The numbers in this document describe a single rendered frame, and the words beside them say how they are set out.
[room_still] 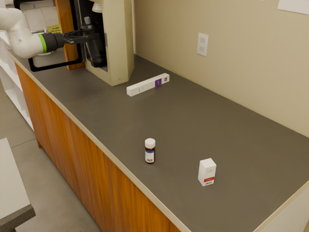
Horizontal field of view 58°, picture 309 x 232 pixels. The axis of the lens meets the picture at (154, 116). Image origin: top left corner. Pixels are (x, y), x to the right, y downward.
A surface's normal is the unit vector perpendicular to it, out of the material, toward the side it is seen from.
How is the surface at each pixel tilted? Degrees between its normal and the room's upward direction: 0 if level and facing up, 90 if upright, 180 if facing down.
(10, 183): 90
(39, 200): 0
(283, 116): 90
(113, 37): 90
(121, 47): 90
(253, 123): 0
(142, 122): 0
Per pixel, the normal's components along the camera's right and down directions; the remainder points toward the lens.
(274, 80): -0.79, 0.33
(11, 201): 0.64, 0.41
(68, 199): 0.00, -0.84
